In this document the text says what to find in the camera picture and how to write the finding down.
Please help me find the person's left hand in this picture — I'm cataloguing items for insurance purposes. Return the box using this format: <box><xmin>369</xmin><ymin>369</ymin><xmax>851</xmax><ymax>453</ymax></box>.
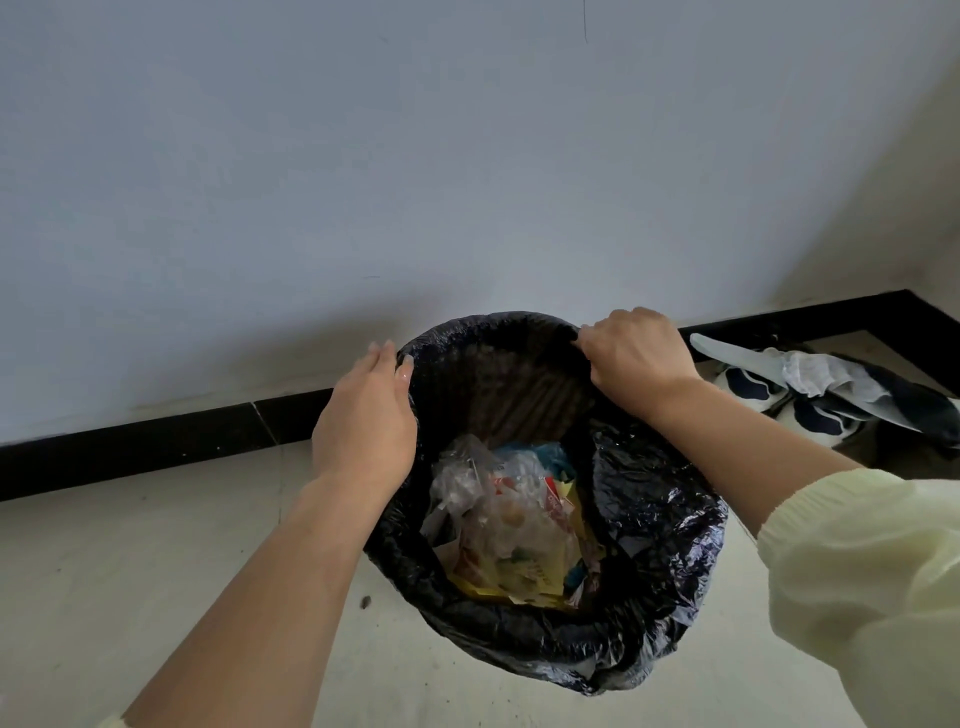
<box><xmin>310</xmin><ymin>339</ymin><xmax>420</xmax><ymax>498</ymax></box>

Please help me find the person's right hand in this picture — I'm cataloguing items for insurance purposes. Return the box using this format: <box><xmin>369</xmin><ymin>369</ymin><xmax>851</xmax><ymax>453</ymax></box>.
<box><xmin>573</xmin><ymin>306</ymin><xmax>703</xmax><ymax>417</ymax></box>

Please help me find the black plastic trash bag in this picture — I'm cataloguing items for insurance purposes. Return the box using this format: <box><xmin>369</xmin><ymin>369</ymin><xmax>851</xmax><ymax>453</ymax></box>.
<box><xmin>363</xmin><ymin>312</ymin><xmax>730</xmax><ymax>697</ymax></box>

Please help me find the person's right forearm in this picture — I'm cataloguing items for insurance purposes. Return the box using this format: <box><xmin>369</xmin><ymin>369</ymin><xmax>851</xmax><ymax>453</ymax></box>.
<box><xmin>648</xmin><ymin>373</ymin><xmax>864</xmax><ymax>538</ymax></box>

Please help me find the person's left forearm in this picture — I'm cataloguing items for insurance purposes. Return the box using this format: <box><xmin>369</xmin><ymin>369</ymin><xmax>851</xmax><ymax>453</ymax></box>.
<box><xmin>120</xmin><ymin>472</ymin><xmax>403</xmax><ymax>728</ymax></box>

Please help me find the blue plastic wrapper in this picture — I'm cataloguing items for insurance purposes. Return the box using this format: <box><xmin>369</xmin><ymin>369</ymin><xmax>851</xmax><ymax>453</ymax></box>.
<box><xmin>517</xmin><ymin>441</ymin><xmax>576</xmax><ymax>478</ymax></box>

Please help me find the crumpled clear plastic wrapper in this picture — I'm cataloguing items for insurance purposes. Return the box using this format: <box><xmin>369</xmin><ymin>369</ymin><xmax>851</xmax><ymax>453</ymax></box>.
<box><xmin>420</xmin><ymin>433</ymin><xmax>586</xmax><ymax>594</ymax></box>

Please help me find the white and navy shoe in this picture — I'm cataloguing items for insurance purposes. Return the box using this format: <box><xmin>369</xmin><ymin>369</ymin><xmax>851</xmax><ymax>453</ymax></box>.
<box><xmin>711</xmin><ymin>348</ymin><xmax>790</xmax><ymax>414</ymax></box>
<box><xmin>775</xmin><ymin>390</ymin><xmax>871</xmax><ymax>450</ymax></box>

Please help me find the yellow food wrapper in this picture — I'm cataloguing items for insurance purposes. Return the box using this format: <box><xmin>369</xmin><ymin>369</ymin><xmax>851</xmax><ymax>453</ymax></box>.
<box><xmin>442</xmin><ymin>480</ymin><xmax>595</xmax><ymax>610</ymax></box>

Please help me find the black and white sock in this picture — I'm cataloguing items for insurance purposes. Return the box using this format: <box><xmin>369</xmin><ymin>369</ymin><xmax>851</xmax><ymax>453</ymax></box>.
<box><xmin>780</xmin><ymin>349</ymin><xmax>960</xmax><ymax>452</ymax></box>

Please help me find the cream knit sleeve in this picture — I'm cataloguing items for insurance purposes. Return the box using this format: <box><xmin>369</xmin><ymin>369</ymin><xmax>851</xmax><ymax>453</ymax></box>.
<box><xmin>756</xmin><ymin>468</ymin><xmax>960</xmax><ymax>728</ymax></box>

